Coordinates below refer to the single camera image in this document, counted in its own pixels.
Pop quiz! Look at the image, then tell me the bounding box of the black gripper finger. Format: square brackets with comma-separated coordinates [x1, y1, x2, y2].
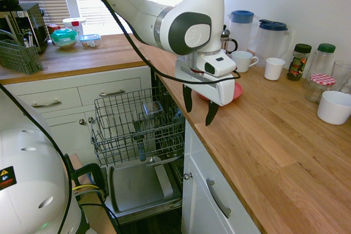
[182, 84, 194, 113]
[205, 101, 220, 127]

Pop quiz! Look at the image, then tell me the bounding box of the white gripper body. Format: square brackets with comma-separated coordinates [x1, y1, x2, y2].
[175, 58, 236, 107]

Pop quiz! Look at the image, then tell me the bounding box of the red plate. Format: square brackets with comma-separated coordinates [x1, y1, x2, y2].
[196, 81, 244, 102]

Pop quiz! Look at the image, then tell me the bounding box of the stainless dishwasher door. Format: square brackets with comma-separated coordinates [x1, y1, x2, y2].
[105, 158, 184, 225]

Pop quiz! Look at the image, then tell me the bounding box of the wide white mug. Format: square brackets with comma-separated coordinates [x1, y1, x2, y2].
[230, 50, 259, 74]

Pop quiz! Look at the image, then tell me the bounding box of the clear glass container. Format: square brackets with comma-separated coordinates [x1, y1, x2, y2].
[143, 101, 163, 117]

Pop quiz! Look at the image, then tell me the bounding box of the glass french press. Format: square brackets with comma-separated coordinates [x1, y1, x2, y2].
[220, 24, 239, 55]

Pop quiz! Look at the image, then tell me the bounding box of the white ribbed cup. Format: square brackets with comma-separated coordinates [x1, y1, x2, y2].
[263, 57, 286, 81]

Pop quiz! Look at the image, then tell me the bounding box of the clear pitcher light blue lid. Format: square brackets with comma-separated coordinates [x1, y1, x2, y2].
[228, 9, 255, 54]

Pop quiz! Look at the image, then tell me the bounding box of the clear pitcher dark blue lid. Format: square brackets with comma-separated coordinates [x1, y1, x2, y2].
[255, 19, 291, 68]

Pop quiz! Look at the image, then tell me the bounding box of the spice jar black lid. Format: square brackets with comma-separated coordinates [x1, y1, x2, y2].
[286, 43, 313, 82]

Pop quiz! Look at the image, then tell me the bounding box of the glass jar red checkered lid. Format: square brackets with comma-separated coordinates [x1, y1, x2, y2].
[304, 73, 337, 105]

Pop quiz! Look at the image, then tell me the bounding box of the clear bottle green lid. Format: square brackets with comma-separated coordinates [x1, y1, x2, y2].
[302, 43, 337, 90]

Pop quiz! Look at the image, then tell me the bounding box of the large white bowl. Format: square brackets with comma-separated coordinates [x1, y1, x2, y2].
[316, 90, 351, 125]

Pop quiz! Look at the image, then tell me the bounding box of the small blue lidded glass container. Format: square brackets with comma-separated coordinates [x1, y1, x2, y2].
[79, 34, 101, 49]

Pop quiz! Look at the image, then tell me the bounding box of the clear drinking glass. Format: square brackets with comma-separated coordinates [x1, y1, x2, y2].
[330, 60, 351, 94]

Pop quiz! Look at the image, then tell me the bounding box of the black C-clamp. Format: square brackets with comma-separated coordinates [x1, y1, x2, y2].
[68, 162, 107, 208]

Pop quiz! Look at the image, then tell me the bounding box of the white container red latch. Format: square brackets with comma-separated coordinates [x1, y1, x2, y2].
[63, 18, 87, 36]

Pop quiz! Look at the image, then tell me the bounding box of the teal lidded glass bowl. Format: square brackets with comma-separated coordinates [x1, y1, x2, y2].
[50, 28, 78, 52]

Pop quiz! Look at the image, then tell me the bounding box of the wooden mounting board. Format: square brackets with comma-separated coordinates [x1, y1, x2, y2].
[67, 153, 119, 234]

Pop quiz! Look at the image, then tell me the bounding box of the small red box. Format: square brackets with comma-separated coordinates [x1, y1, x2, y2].
[46, 23, 61, 34]

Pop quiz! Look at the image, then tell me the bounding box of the grey plastic cutlery basket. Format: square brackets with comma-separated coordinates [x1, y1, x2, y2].
[0, 30, 44, 76]

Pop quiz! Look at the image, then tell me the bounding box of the black countertop appliance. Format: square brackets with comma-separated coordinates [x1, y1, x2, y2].
[0, 2, 48, 54]

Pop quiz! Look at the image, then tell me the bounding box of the dark container blue lid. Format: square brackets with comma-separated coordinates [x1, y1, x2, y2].
[0, 0, 21, 11]

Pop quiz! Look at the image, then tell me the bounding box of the grey wrist camera bar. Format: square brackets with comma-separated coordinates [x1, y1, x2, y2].
[175, 66, 219, 84]

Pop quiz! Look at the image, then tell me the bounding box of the metal drawer handle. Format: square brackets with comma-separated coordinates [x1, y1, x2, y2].
[99, 89, 126, 98]
[31, 100, 62, 109]
[206, 179, 232, 219]

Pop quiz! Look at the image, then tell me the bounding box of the grey wire dishwasher rack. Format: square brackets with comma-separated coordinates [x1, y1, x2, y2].
[90, 87, 186, 168]

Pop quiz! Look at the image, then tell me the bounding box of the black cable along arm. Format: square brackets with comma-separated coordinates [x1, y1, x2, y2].
[0, 0, 242, 234]

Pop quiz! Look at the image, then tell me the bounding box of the yellow cable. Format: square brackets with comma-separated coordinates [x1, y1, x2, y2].
[71, 184, 101, 191]

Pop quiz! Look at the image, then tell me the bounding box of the thin black cable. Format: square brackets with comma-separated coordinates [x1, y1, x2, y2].
[78, 202, 122, 234]

